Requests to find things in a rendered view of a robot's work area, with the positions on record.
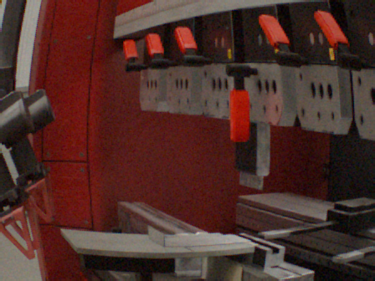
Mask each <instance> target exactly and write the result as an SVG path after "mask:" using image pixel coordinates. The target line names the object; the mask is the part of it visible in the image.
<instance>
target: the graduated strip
mask: <svg viewBox="0 0 375 281"><path fill-rule="evenodd" d="M198 1H201V0H156V1H153V2H151V3H147V4H145V5H143V6H140V7H139V8H134V9H132V10H131V11H128V12H127V13H123V14H120V15H118V16H116V20H115V27H118V26H120V25H122V24H125V23H129V22H132V21H135V20H137V19H140V18H144V17H146V16H149V15H151V14H154V13H159V12H161V11H164V10H168V9H171V8H175V7H179V6H182V5H186V4H189V3H194V2H198ZM115 27H114V28H115Z"/></svg>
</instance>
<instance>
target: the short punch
mask: <svg viewBox="0 0 375 281"><path fill-rule="evenodd" d="M234 169H235V170H236V171H239V184H240V185H243V186H247V187H253V188H255V189H259V190H263V180H264V176H267V175H268V174H269V173H270V125H264V124H260V123H256V122H249V139H248V140H247V142H234Z"/></svg>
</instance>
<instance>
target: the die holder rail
mask: <svg viewBox="0 0 375 281"><path fill-rule="evenodd" d="M117 206H118V218H119V228H120V229H122V232H123V233H124V234H134V235H135V234H146V235H149V227H148V226H150V227H153V228H154V229H157V230H159V231H161V232H163V233H165V235H179V234H203V233H208V232H205V231H203V230H201V229H199V228H196V227H194V226H192V225H190V224H188V223H185V222H182V221H180V220H178V219H176V218H175V217H171V216H168V215H167V214H165V213H163V212H160V211H158V210H157V209H155V208H153V207H150V206H148V205H147V204H145V203H143V202H133V203H129V202H117ZM174 259H175V273H172V275H173V276H175V277H177V278H181V277H197V276H201V258H174Z"/></svg>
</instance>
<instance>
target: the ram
mask: <svg viewBox="0 0 375 281"><path fill-rule="evenodd" d="M153 1H156V0H118V5H117V12H116V16H118V15H120V14H123V13H127V12H128V11H131V10H132V9H134V8H139V7H140V6H143V5H145V4H147V3H151V2H153ZM304 1H305V2H306V1H307V2H309V1H316V0H201V1H198V2H194V3H189V4H186V5H182V6H179V7H175V8H171V9H168V10H164V11H161V12H159V13H154V14H151V15H149V16H146V17H144V18H140V19H137V20H135V21H132V22H129V23H125V24H122V25H120V26H118V27H115V32H114V38H141V37H145V33H146V29H147V28H151V27H155V26H157V25H160V24H164V23H171V22H175V21H177V20H183V19H185V18H193V17H200V18H202V17H203V15H205V14H211V13H218V12H223V11H229V10H234V11H242V9H241V8H252V7H257V6H258V7H259V6H264V5H265V6H267V5H272V4H273V5H274V4H277V5H283V6H289V4H288V3H295V2H297V3H298V2H304Z"/></svg>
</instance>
